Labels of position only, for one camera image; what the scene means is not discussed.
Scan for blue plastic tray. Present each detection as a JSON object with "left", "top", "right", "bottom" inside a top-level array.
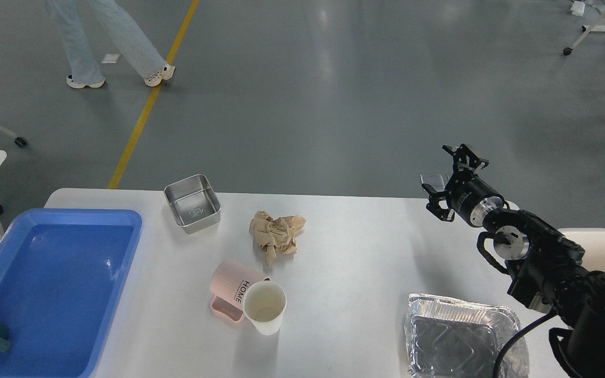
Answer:
[{"left": 0, "top": 208, "right": 142, "bottom": 377}]

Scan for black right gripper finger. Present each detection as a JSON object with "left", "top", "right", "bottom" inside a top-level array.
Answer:
[
  {"left": 442, "top": 143, "right": 489, "bottom": 184},
  {"left": 422, "top": 183, "right": 455, "bottom": 222}
]

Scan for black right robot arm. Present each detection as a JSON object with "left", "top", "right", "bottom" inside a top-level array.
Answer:
[{"left": 422, "top": 144, "right": 605, "bottom": 377}]

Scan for crumpled brown paper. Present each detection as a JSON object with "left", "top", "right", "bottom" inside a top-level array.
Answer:
[{"left": 249, "top": 211, "right": 306, "bottom": 266}]

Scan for square stainless steel container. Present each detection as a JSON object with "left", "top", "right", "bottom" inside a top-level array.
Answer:
[{"left": 163, "top": 174, "right": 222, "bottom": 235}]

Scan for white paper cup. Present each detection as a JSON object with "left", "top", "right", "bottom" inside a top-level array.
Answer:
[{"left": 243, "top": 280, "right": 287, "bottom": 337}]

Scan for person in blue jeans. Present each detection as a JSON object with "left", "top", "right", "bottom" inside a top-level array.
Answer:
[{"left": 44, "top": 1, "right": 176, "bottom": 89}]

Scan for pink mug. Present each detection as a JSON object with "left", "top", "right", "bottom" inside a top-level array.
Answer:
[{"left": 210, "top": 260, "right": 270, "bottom": 322}]

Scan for aluminium foil tray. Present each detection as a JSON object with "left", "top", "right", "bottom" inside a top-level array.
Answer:
[{"left": 405, "top": 293, "right": 521, "bottom": 377}]

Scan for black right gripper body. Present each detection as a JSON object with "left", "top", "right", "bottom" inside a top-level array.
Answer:
[{"left": 445, "top": 177, "right": 506, "bottom": 228}]

